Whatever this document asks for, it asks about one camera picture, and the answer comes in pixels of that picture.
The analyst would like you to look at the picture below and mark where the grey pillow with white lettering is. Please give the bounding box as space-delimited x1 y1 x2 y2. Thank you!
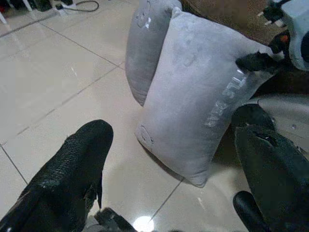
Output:
134 6 275 189

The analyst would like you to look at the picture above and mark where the white furniture leg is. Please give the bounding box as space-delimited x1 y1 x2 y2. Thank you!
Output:
0 0 8 25

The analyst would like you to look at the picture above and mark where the white power strip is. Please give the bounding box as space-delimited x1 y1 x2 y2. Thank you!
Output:
55 1 77 11

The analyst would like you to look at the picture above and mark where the black power cable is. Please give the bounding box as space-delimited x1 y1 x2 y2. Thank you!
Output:
72 0 100 13

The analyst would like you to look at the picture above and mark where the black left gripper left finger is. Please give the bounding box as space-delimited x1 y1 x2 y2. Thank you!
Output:
0 119 114 232

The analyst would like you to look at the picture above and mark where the brown sofa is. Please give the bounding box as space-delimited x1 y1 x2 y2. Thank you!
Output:
180 0 309 100

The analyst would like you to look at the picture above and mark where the grey pillow with embossed face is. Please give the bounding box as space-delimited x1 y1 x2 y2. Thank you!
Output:
125 0 183 107

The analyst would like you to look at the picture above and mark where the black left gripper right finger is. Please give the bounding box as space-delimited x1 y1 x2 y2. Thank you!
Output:
231 103 309 232

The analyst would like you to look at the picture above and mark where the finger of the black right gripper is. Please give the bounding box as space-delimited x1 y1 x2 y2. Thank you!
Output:
236 50 285 73

